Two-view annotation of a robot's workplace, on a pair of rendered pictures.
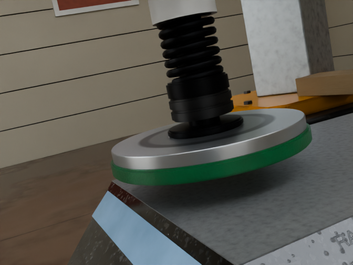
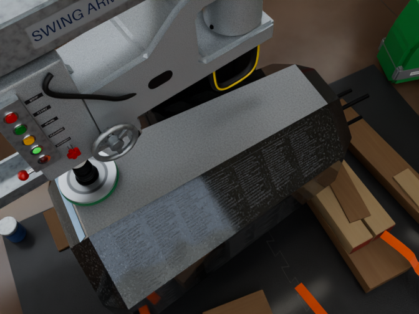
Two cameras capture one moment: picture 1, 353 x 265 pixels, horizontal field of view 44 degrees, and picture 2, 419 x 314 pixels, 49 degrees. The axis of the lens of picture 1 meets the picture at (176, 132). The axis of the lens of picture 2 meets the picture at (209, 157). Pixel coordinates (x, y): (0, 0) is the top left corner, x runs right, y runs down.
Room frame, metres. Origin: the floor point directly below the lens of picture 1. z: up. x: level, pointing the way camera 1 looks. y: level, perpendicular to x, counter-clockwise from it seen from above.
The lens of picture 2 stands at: (-0.32, -0.48, 2.32)
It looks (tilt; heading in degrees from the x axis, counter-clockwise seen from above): 61 degrees down; 0
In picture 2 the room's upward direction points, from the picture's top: 8 degrees counter-clockwise
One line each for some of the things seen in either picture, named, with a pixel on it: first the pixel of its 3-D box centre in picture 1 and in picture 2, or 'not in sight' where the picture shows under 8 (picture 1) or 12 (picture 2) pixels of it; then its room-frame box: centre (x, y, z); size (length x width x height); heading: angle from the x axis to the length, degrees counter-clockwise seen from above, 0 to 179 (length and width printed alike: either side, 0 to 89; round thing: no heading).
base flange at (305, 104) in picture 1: (297, 93); not in sight; (1.41, -0.41, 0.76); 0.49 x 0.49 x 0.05; 19
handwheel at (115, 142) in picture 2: not in sight; (110, 134); (0.43, -0.19, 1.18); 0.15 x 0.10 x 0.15; 118
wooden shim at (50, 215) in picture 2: not in sight; (59, 227); (0.65, 0.37, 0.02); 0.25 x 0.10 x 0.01; 23
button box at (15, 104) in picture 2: not in sight; (26, 136); (0.35, -0.02, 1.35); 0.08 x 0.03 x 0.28; 118
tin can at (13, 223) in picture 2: not in sight; (12, 229); (0.65, 0.60, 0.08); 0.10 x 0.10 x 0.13
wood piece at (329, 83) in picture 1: (337, 82); not in sight; (1.16, -0.44, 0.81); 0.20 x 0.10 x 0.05; 27
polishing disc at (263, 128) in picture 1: (206, 134); (87, 176); (0.48, -0.03, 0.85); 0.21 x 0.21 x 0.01
